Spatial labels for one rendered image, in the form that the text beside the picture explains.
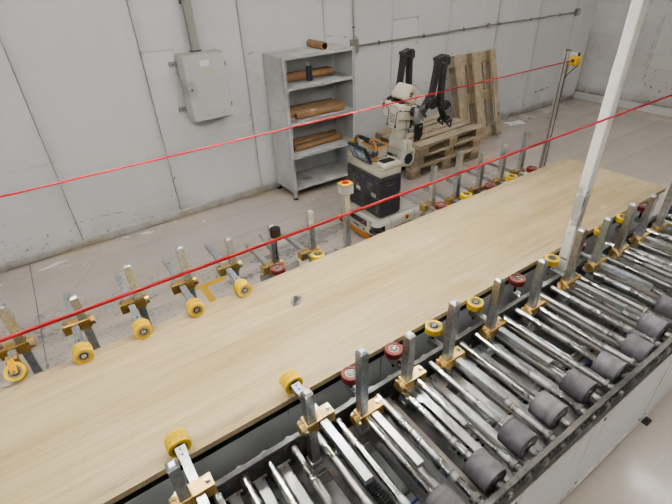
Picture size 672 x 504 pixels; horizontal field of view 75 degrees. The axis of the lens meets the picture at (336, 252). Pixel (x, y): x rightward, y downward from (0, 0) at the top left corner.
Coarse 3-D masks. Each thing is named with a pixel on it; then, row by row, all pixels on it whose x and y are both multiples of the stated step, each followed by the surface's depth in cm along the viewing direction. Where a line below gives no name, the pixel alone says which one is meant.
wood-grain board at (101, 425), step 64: (512, 192) 313; (576, 192) 309; (640, 192) 305; (384, 256) 251; (448, 256) 248; (512, 256) 246; (192, 320) 211; (256, 320) 210; (320, 320) 208; (384, 320) 206; (64, 384) 181; (128, 384) 180; (192, 384) 179; (256, 384) 177; (320, 384) 178; (0, 448) 158; (64, 448) 157; (128, 448) 156; (192, 448) 155
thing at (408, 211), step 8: (400, 200) 445; (408, 200) 445; (352, 208) 436; (400, 208) 431; (408, 208) 430; (416, 208) 431; (368, 216) 420; (376, 216) 419; (392, 216) 419; (400, 216) 421; (408, 216) 425; (416, 216) 433; (352, 224) 442; (360, 224) 429; (376, 224) 410; (384, 224) 413; (392, 224) 418; (400, 224) 424; (360, 232) 433; (368, 232) 422; (376, 232) 413
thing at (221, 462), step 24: (504, 288) 241; (528, 288) 259; (384, 360) 204; (336, 384) 190; (288, 408) 178; (240, 432) 168; (264, 432) 176; (288, 432) 185; (216, 456) 166; (240, 456) 174; (168, 480) 157; (216, 480) 172
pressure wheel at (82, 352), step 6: (84, 342) 191; (72, 348) 189; (78, 348) 187; (84, 348) 187; (90, 348) 190; (72, 354) 187; (78, 354) 187; (84, 354) 188; (90, 354) 190; (78, 360) 188; (84, 360) 190; (90, 360) 191
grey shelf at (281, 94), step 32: (288, 64) 486; (320, 64) 508; (352, 64) 482; (288, 96) 455; (320, 96) 526; (352, 96) 506; (320, 128) 545; (352, 128) 527; (288, 160) 497; (320, 160) 566
